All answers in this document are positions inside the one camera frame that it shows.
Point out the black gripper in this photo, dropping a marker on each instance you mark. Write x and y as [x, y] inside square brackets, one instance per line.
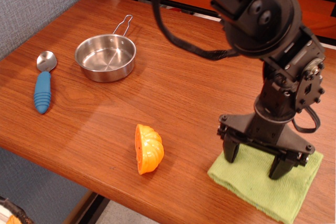
[268, 134]

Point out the green cloth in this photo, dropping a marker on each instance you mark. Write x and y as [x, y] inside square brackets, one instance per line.
[247, 177]

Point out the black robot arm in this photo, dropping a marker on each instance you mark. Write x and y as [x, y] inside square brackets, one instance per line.
[292, 76]

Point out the orange plastic half fruit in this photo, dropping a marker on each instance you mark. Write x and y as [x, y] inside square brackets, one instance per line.
[149, 149]

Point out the small steel pan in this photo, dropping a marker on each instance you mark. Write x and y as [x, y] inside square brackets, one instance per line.
[107, 57]

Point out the orange object bottom left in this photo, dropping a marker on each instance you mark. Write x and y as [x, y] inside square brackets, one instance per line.
[13, 220]

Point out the spoon with blue handle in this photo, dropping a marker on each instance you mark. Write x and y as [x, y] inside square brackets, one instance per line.
[46, 62]

